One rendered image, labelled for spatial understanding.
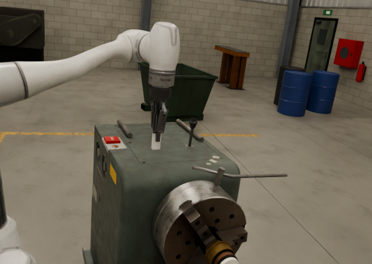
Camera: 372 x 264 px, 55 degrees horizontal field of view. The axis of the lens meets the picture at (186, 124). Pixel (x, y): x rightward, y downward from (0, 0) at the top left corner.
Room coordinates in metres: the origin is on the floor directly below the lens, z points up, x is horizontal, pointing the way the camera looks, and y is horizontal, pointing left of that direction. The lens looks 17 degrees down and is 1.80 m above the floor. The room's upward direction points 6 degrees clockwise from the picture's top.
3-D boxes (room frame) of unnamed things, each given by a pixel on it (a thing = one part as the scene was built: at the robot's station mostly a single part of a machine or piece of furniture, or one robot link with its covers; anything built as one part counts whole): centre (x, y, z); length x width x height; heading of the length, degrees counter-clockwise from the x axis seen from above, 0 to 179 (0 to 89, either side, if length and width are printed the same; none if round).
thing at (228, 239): (1.06, -0.21, 1.09); 0.12 x 0.11 x 0.05; 115
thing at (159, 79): (1.22, 0.10, 1.58); 0.09 x 0.09 x 0.06
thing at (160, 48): (1.23, 0.11, 1.69); 0.13 x 0.11 x 0.16; 43
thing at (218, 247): (0.95, -0.15, 1.08); 0.09 x 0.09 x 0.09; 25
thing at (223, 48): (10.23, -1.04, 0.50); 1.61 x 0.44 x 1.00; 17
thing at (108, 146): (1.38, 0.29, 1.23); 0.13 x 0.08 x 0.06; 25
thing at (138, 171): (1.44, 0.10, 1.06); 0.59 x 0.48 x 0.39; 25
